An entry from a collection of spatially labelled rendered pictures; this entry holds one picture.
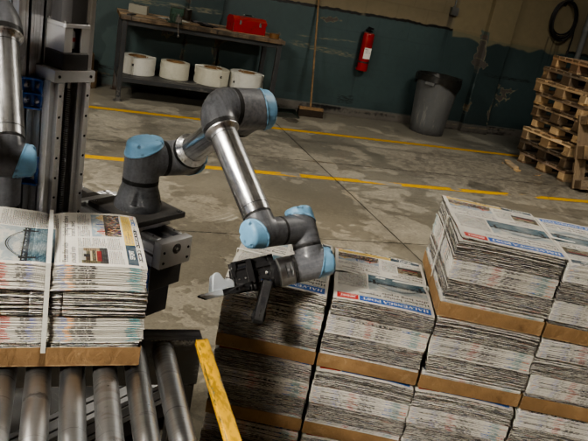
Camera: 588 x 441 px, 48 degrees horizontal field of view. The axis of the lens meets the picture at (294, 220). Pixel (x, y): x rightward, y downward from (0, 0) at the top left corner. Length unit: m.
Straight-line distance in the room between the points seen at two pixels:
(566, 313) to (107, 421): 1.20
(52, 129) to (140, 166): 0.29
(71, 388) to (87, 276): 0.22
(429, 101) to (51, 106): 7.17
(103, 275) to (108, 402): 0.24
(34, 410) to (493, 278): 1.15
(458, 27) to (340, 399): 7.91
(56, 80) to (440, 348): 1.29
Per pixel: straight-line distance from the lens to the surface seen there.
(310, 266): 1.71
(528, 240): 1.92
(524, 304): 1.89
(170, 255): 2.14
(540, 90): 8.50
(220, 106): 1.80
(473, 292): 1.84
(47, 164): 2.05
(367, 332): 1.88
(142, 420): 1.32
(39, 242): 1.42
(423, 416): 2.02
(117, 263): 1.34
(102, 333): 1.41
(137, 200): 2.18
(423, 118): 8.87
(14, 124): 1.61
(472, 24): 9.62
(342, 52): 8.85
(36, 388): 1.39
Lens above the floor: 1.61
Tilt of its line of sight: 20 degrees down
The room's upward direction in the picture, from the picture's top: 11 degrees clockwise
